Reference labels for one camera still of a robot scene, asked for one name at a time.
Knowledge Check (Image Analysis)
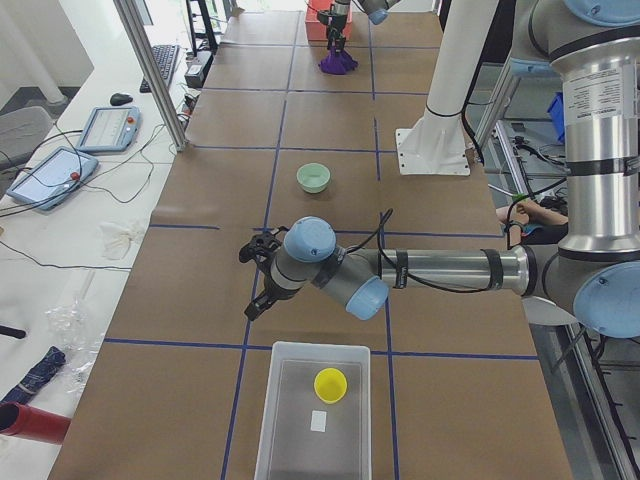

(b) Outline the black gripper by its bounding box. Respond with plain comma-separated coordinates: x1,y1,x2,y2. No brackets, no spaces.
244,269,300,321
317,0,351,55

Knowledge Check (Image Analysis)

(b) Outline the black keyboard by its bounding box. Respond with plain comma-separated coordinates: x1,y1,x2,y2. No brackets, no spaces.
152,44,181,86

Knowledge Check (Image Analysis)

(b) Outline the red cylinder bottle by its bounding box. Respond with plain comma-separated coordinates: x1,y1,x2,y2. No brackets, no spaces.
1,402,71,445

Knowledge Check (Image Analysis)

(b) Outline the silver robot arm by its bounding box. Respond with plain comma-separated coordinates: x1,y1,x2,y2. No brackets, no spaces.
316,0,396,53
239,1,639,338

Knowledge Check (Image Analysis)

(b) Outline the black computer mouse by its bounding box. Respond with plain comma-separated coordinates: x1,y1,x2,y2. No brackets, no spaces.
109,92,133,106

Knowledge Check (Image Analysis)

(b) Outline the white crumpled cloth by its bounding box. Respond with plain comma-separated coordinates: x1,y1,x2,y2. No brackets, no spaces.
99,221,147,260

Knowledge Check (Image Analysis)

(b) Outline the purple cloth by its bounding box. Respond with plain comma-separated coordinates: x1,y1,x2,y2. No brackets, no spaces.
318,47,359,75

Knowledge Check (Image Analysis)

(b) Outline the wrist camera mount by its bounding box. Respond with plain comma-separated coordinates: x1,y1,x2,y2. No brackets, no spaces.
238,226,289,273

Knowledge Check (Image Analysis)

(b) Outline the clear plastic box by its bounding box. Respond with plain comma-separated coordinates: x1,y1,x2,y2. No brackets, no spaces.
254,341,372,479

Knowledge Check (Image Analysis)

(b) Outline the seated person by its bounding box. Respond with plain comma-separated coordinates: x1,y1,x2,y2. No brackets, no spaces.
496,199,569,246

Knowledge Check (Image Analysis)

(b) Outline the black computer box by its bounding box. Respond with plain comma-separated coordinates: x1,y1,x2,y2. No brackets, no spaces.
184,51,214,89

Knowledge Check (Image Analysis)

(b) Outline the mint green bowl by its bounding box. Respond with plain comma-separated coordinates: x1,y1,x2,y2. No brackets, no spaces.
296,162,331,194

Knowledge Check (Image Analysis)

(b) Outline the clear crumpled plastic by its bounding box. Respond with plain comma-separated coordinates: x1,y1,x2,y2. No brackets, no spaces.
46,299,104,396

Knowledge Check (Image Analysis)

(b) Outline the teach pendant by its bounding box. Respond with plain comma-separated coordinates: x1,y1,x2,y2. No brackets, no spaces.
7,147,99,211
76,106,141,154

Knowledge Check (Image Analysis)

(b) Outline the pink plastic bin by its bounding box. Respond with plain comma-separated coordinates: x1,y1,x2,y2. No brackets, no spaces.
305,0,352,45

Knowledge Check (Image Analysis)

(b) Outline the yellow plastic cup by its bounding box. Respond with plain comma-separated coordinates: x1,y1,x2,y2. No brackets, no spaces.
313,367,348,404

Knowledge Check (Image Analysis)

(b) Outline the white pedestal column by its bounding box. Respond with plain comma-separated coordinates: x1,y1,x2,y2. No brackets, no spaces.
396,0,499,176

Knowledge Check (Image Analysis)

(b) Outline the far teach pendant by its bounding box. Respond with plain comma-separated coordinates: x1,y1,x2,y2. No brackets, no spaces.
76,106,141,154

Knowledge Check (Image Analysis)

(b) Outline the near teach pendant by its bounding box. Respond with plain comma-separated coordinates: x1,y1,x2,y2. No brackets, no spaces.
7,147,99,211

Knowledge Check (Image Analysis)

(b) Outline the folded blue umbrella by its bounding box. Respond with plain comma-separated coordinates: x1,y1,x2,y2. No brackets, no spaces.
1,346,66,405

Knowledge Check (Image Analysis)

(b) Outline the aluminium frame post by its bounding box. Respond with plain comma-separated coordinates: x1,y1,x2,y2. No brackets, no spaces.
113,0,187,152

